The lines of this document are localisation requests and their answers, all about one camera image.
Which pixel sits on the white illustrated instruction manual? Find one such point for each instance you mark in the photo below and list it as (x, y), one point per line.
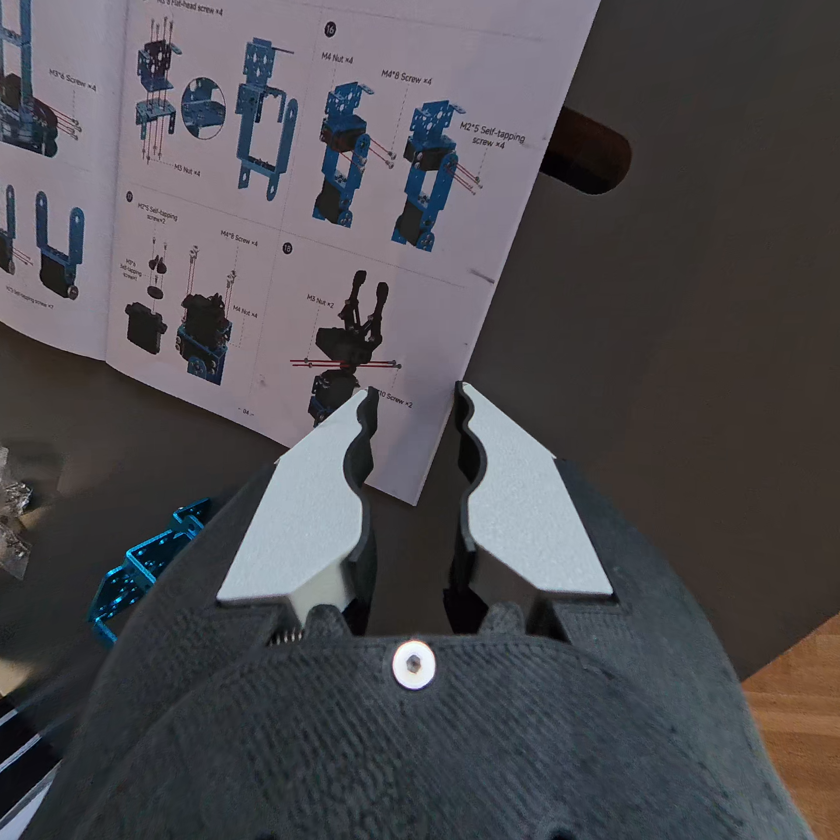
(262, 197)

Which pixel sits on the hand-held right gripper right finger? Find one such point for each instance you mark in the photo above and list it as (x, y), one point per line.
(531, 518)

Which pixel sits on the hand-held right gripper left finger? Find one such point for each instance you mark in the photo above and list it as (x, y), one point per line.
(302, 518)

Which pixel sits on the dark grey desk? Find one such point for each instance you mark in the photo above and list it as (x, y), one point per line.
(689, 328)

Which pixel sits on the blue metal bracket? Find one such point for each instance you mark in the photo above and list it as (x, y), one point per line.
(141, 571)

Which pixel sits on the scatter of clear parts bags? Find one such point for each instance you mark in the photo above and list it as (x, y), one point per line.
(13, 499)

